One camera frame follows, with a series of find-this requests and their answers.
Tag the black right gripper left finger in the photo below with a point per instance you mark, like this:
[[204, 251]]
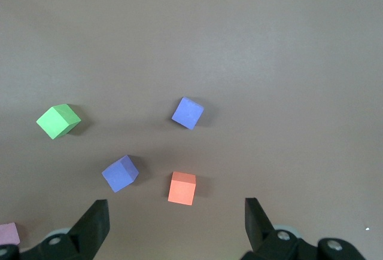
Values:
[[89, 233]]

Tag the purple foam cube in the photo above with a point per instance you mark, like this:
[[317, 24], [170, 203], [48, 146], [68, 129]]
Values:
[[188, 113], [119, 174]]

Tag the green foam cube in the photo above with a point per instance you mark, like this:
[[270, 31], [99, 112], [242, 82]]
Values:
[[57, 122]]

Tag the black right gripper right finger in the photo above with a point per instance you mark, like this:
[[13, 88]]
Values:
[[260, 236]]

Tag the orange foam cube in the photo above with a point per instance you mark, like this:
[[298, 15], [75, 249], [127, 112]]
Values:
[[181, 189]]

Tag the pink foam cube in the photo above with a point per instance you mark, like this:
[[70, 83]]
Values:
[[8, 233]]

